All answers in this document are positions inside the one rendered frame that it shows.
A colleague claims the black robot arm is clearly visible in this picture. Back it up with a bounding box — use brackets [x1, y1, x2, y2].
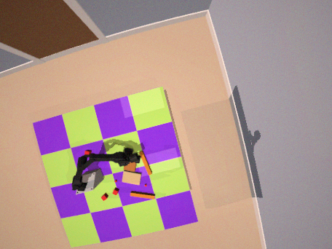
[71, 148, 139, 191]

